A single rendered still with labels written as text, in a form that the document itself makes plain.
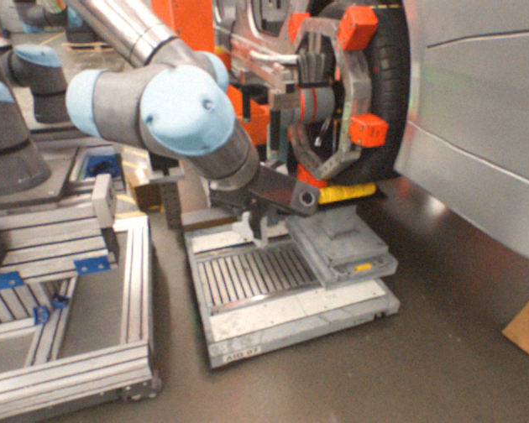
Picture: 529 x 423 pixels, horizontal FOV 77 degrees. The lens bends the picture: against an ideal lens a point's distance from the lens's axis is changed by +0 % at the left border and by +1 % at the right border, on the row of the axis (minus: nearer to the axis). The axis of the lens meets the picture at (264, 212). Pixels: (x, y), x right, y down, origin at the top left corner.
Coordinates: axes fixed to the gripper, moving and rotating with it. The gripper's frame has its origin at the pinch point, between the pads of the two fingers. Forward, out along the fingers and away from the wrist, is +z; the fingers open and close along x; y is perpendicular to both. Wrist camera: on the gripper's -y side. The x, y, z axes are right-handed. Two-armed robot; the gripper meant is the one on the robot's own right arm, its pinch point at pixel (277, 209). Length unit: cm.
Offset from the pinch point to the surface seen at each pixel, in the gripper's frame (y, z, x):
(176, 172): 77, 81, -25
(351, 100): -4, 31, -44
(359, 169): -10, 54, -32
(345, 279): -13, 96, 3
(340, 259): -9, 92, -5
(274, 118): 17.4, 31.2, -34.7
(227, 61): 148, 203, -179
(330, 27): 8, 27, -66
